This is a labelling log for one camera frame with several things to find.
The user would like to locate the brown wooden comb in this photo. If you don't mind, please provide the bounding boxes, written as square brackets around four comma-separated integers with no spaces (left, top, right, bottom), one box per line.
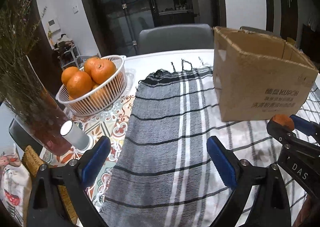
[272,114,295,131]

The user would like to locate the person's right hand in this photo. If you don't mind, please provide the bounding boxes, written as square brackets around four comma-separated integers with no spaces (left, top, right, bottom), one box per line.
[293,195,313,227]

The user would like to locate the patterned cloth bag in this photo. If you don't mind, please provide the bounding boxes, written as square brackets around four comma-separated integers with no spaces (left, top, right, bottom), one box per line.
[1,144,32,226]

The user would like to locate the woven wicker basket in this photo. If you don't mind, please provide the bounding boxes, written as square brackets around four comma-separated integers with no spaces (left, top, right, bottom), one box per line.
[22,145,77,226]

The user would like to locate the brown cardboard box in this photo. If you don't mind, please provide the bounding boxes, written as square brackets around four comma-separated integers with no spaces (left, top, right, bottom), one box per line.
[213,26,318,122]

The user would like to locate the glass vase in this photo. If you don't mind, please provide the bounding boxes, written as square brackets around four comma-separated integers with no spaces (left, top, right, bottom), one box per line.
[1,56,71,156]

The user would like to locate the patterned tile table mat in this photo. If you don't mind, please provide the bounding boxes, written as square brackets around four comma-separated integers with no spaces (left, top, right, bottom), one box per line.
[39,93,137,205]

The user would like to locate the grey plaid cloth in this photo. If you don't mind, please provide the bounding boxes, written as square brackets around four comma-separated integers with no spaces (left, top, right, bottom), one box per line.
[100,58,320,227]

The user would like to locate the grey chair right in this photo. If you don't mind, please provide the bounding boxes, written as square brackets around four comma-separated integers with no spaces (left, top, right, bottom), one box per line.
[240,26,280,38]

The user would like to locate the grey chair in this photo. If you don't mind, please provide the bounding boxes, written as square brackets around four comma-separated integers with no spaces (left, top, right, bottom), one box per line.
[138,24,214,55]
[240,26,280,38]

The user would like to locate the white fruit basket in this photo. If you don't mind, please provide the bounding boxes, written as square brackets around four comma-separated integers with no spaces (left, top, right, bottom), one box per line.
[55,55,127,117]

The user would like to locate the orange front left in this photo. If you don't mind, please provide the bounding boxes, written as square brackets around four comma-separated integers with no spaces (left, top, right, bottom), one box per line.
[67,71,93,99]

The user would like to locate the orange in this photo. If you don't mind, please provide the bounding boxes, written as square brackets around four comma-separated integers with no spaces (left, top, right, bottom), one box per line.
[67,71,93,99]
[91,59,117,84]
[61,66,79,86]

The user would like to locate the orange far left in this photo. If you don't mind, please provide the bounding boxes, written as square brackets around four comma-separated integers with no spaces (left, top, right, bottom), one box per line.
[61,66,79,86]

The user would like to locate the orange top right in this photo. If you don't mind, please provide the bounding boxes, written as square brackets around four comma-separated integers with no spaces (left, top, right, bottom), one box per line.
[91,59,117,84]

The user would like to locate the white shelf rack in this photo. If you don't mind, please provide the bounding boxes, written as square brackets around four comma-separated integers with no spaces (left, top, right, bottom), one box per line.
[55,42,80,70]

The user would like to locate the grey chair left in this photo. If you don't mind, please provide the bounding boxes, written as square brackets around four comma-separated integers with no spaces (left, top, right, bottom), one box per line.
[138,24,214,55]

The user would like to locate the dried purple flowers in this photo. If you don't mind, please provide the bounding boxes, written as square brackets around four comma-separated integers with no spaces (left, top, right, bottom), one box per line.
[0,0,48,127]

